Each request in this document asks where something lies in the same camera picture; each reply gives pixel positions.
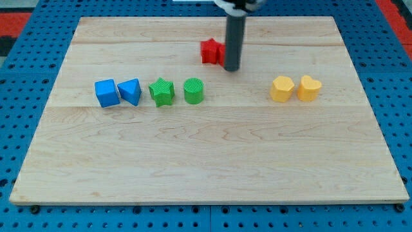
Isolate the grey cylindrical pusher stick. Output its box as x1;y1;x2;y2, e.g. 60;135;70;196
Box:
223;15;246;72

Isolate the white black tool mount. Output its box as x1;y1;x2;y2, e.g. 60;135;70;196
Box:
213;0;267;16

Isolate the green circle block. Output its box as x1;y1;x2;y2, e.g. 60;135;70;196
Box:
183;77;204;104

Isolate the yellow hexagon block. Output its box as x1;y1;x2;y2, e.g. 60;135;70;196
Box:
270;76;295;102

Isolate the red block behind stick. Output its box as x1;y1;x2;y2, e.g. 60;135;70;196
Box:
217;44;225;67

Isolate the red star block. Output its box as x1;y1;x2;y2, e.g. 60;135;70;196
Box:
200;38;222;64

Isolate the green star block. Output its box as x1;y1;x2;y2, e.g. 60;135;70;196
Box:
149;77;174;108

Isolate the yellow heart block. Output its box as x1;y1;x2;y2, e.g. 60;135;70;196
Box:
297;75;322;102

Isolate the wooden board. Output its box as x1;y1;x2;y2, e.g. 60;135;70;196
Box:
10;17;409;206

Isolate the blue triangle block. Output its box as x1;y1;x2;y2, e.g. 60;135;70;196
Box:
117;78;142;106

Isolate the blue cube block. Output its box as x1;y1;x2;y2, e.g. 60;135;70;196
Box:
94;79;120;108

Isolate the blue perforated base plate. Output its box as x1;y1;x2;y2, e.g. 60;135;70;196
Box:
1;0;411;231

